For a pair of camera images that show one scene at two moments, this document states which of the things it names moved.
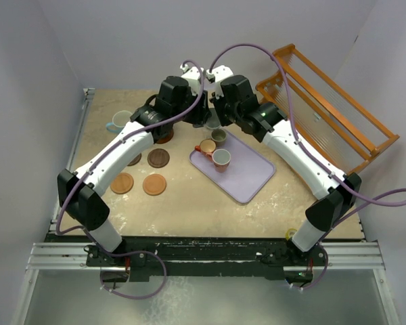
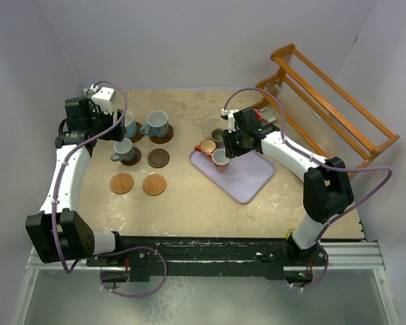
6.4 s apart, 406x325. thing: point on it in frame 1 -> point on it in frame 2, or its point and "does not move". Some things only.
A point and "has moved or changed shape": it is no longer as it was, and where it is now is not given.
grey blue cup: [214, 121] has moved or changed shape
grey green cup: [219, 137] does not move
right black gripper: [217, 103] -> [232, 151]
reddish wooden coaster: [164, 140] does not move
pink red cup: [221, 159] does not move
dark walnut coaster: [158, 158] does not move
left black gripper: [201, 112] -> [116, 134]
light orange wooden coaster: [154, 184] does not move
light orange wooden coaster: [123, 183] does not move
